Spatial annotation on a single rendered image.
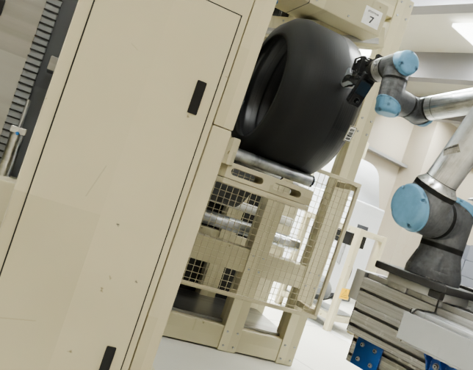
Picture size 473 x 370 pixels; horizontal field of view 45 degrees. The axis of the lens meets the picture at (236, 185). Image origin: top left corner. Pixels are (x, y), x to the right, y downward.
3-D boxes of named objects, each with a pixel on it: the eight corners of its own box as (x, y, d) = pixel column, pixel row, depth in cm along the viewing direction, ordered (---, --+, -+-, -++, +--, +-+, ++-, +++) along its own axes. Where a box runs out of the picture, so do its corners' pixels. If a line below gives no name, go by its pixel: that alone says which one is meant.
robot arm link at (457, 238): (473, 255, 155) (488, 208, 155) (445, 244, 148) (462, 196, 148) (436, 244, 165) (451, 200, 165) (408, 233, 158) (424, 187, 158)
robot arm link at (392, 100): (411, 122, 170) (420, 87, 170) (388, 109, 163) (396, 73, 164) (390, 122, 176) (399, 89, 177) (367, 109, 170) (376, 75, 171)
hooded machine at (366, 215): (356, 304, 625) (402, 170, 626) (322, 298, 582) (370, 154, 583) (306, 281, 681) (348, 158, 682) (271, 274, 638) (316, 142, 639)
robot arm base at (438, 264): (468, 291, 156) (479, 257, 156) (441, 283, 146) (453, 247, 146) (421, 274, 167) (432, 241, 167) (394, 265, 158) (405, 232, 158)
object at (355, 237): (327, 331, 418) (361, 229, 418) (273, 302, 464) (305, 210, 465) (355, 335, 440) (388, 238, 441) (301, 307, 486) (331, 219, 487)
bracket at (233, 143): (225, 164, 197) (234, 136, 198) (195, 157, 235) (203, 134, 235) (233, 167, 199) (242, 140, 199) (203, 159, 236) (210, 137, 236)
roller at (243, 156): (230, 144, 206) (226, 156, 206) (234, 147, 202) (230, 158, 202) (311, 175, 218) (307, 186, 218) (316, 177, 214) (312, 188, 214)
